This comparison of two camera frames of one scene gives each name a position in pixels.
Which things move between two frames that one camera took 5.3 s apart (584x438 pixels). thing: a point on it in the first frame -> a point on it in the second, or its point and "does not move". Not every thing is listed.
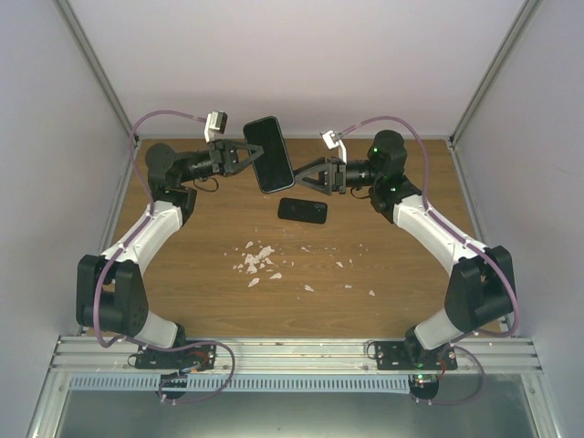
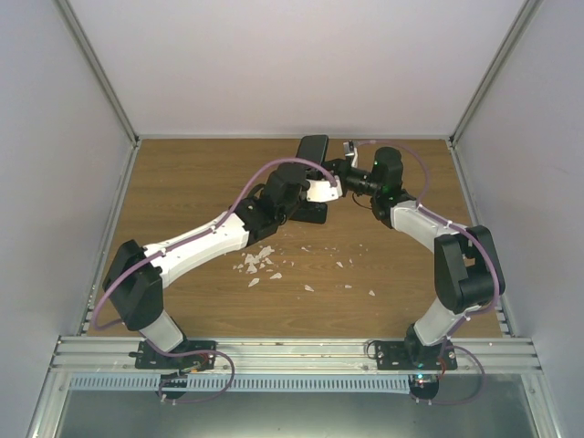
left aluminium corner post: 94,63 does not move
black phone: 273,169 -> 313,148
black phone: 295,209 does not move
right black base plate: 411,355 does not move
